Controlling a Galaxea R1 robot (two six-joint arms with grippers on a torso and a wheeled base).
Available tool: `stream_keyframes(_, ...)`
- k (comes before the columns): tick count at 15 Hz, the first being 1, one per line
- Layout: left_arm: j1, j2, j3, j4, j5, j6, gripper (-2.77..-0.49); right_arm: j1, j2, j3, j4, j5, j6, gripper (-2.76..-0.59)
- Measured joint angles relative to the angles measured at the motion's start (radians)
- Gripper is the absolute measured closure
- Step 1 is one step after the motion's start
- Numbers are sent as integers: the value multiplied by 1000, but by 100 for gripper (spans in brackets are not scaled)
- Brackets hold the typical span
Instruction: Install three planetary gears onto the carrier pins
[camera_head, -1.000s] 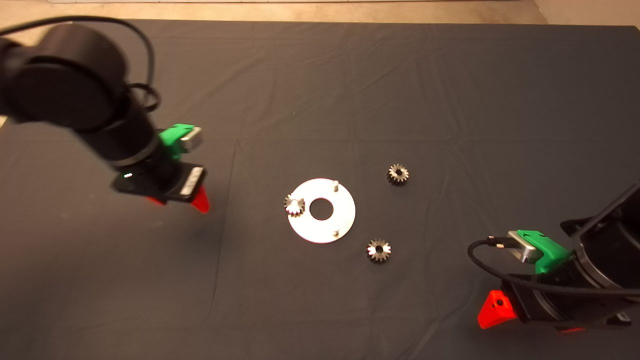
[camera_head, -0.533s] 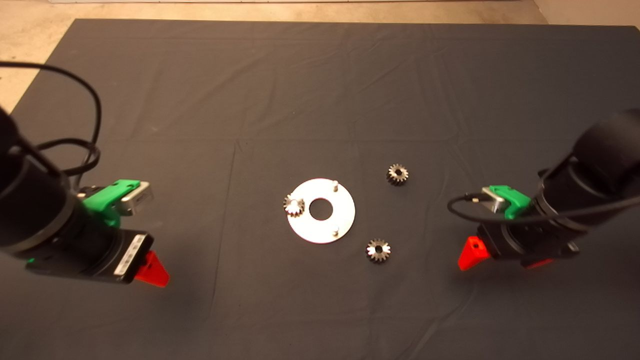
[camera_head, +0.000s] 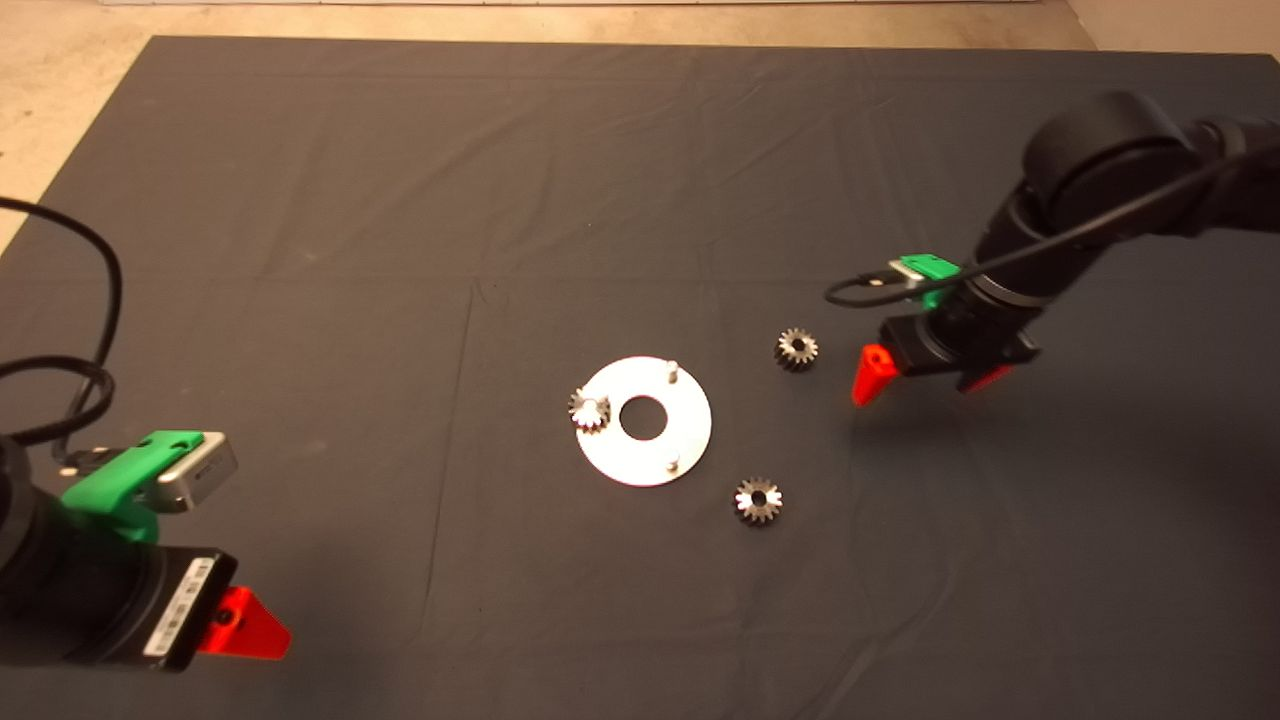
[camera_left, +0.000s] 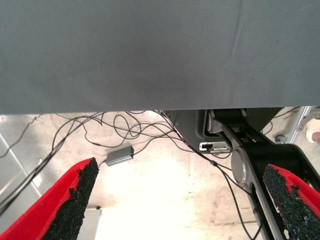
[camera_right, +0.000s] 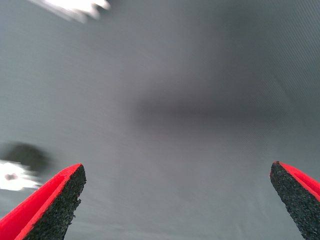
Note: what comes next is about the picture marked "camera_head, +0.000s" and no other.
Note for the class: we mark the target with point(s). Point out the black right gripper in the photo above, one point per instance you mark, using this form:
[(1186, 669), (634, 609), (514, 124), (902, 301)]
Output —
[(960, 340)]

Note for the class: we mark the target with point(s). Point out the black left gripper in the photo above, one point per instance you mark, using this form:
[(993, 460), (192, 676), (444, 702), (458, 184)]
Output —
[(130, 610)]

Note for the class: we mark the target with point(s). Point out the small steel planetary gear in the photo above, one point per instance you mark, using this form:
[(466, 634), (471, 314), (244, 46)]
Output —
[(758, 501), (797, 349), (590, 411)]

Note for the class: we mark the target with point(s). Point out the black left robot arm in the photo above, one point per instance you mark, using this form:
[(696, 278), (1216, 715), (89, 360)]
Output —
[(25, 530)]

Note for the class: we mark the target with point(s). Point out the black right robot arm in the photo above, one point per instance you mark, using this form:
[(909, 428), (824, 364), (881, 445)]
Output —
[(1100, 150)]

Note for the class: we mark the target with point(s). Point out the round metal carrier plate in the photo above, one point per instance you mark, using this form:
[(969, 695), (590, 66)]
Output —
[(650, 465)]

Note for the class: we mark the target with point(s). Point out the dark grey table cloth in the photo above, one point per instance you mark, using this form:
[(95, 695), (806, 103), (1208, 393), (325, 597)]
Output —
[(640, 150)]

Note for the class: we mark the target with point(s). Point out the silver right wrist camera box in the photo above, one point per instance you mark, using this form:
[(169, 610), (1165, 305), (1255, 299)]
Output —
[(906, 278)]

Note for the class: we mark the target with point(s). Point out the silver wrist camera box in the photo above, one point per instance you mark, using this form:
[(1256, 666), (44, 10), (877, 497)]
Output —
[(906, 278), (200, 475)]

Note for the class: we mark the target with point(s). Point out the green right camera mount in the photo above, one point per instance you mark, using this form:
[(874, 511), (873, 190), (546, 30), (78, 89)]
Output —
[(935, 268)]

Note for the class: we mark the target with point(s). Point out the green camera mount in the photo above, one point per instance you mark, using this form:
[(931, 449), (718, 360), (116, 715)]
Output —
[(110, 490), (935, 268)]

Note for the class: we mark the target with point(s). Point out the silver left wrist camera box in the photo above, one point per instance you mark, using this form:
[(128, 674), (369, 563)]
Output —
[(200, 475)]

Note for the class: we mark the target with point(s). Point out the green left camera mount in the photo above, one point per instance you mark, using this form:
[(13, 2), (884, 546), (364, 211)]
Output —
[(110, 490)]

